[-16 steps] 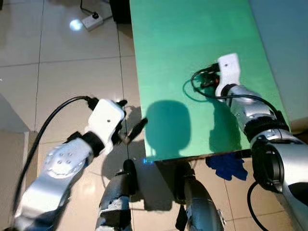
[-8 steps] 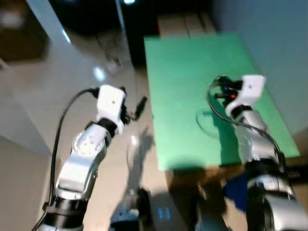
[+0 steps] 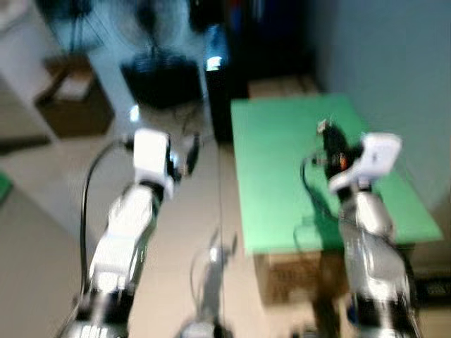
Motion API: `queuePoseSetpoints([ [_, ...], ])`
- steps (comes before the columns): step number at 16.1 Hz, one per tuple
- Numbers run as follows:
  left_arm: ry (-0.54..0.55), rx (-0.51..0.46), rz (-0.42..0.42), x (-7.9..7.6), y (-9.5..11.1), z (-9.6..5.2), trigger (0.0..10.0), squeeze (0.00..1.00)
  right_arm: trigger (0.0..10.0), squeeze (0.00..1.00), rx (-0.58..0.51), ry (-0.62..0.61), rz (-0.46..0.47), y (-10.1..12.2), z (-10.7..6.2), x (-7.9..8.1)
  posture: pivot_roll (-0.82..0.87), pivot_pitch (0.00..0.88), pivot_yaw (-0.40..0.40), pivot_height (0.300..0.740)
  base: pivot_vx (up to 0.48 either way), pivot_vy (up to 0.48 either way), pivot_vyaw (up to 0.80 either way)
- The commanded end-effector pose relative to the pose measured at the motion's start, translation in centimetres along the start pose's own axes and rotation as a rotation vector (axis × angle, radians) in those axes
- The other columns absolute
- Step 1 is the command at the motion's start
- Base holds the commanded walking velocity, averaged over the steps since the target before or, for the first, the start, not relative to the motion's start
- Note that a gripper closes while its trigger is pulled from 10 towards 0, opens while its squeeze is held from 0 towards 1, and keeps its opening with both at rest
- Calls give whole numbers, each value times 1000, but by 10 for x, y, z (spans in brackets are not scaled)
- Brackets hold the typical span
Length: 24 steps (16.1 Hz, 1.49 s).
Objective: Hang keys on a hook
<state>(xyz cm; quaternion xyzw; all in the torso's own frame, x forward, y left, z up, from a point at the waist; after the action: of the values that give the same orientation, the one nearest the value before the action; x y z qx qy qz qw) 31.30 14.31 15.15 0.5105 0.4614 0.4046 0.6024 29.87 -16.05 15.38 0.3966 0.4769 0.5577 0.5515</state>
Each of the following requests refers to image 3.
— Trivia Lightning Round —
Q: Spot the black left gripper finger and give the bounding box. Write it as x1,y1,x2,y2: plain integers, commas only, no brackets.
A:
184,133,202,175

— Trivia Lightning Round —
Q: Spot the flat brown cardboard box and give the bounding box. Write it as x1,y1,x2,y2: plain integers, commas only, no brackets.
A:
247,75,319,99

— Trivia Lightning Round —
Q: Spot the green table top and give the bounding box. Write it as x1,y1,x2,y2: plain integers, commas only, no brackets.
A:
230,94,444,256

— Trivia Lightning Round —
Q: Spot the black fan base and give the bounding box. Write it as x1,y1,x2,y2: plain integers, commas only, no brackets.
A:
120,52,206,111

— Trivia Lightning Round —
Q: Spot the black cabinet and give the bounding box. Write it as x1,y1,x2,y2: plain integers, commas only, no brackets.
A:
203,0,319,144

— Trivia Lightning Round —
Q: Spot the open brown cardboard box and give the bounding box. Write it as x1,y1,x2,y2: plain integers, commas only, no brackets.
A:
34,55,115,139

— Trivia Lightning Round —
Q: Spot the printed cardboard box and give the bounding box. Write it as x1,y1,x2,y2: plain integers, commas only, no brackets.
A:
253,245,418,306

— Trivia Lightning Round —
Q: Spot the black flat device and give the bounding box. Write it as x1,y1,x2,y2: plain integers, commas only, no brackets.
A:
414,273,451,305

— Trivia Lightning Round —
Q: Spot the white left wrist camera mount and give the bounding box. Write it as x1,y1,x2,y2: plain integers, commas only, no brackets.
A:
132,128,175,200

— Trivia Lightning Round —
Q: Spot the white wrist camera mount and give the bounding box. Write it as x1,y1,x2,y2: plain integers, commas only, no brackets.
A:
328,132,403,194
132,128,175,200

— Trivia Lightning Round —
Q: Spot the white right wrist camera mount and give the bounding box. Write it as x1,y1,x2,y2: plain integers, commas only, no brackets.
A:
328,132,403,194

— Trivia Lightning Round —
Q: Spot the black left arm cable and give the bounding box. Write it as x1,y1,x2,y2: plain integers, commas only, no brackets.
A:
79,138,136,286

